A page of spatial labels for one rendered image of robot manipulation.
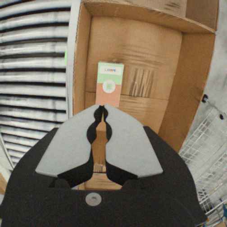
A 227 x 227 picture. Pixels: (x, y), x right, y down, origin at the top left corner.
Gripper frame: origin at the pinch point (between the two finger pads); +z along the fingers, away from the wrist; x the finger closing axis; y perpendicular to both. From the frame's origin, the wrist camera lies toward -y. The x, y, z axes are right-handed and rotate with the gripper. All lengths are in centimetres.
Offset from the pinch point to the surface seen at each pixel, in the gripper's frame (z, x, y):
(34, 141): 45, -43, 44
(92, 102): 31.1, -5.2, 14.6
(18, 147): 45, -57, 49
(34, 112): 45, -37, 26
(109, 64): 28.3, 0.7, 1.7
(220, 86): 122, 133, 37
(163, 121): 30.7, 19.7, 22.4
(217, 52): 122, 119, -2
